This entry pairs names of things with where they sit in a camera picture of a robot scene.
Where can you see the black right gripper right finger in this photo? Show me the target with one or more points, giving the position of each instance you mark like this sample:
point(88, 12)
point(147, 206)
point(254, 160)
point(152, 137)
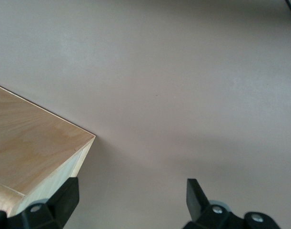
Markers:
point(207, 217)

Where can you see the wooden drawer cabinet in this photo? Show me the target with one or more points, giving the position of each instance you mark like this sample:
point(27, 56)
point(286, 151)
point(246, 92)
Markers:
point(28, 143)

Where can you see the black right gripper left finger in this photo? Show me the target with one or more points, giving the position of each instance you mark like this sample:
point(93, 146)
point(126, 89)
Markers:
point(54, 210)

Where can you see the brown table cover mat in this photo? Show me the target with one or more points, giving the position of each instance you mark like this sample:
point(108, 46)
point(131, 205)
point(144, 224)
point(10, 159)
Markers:
point(159, 71)

